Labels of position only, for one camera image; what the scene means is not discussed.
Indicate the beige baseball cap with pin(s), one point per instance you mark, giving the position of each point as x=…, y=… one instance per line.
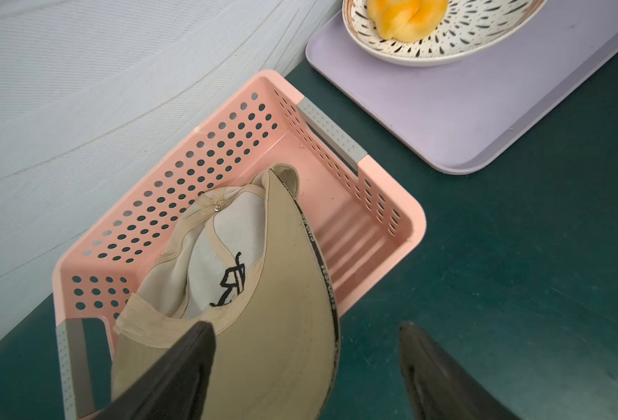
x=244, y=260

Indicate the pink perforated plastic basket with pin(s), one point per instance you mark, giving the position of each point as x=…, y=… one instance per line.
x=364, y=221

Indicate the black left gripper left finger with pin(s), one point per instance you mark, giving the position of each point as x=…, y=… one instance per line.
x=176, y=386

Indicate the green table mat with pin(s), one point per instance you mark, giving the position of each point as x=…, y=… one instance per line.
x=517, y=276

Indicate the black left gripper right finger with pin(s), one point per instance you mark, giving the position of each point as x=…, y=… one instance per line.
x=439, y=387

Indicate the white speckled plate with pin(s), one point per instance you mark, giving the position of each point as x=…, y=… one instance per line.
x=467, y=28

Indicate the lilac plastic tray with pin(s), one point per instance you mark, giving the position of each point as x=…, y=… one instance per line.
x=459, y=117

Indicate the yellow bread roll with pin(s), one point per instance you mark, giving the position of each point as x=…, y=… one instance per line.
x=406, y=20

